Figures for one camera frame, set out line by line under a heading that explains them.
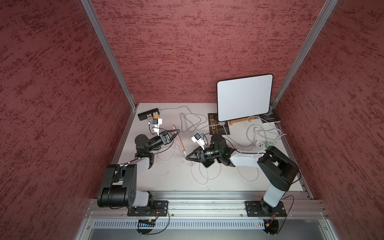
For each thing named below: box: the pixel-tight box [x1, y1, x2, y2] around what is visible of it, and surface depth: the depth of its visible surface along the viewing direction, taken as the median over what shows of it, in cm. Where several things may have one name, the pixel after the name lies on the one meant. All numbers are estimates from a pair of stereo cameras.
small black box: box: [259, 109, 282, 123], surface depth 116 cm
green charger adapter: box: [266, 141, 275, 148], surface depth 93 cm
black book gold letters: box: [207, 113, 230, 135], surface depth 109 cm
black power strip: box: [137, 108, 160, 121], surface depth 112 cm
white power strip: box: [255, 140, 267, 150], surface depth 98 cm
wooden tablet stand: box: [228, 116, 256, 126], surface depth 108 cm
